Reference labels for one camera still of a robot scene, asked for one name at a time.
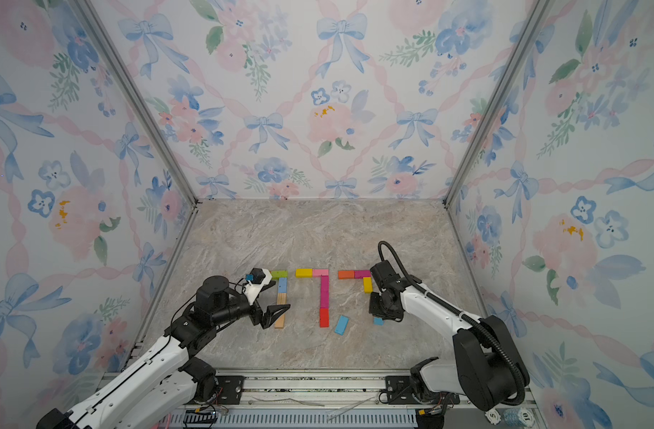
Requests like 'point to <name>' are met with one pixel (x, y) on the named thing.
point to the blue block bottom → (341, 324)
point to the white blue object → (514, 416)
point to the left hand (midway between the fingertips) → (281, 293)
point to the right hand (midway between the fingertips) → (379, 310)
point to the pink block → (318, 273)
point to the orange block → (346, 274)
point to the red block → (324, 317)
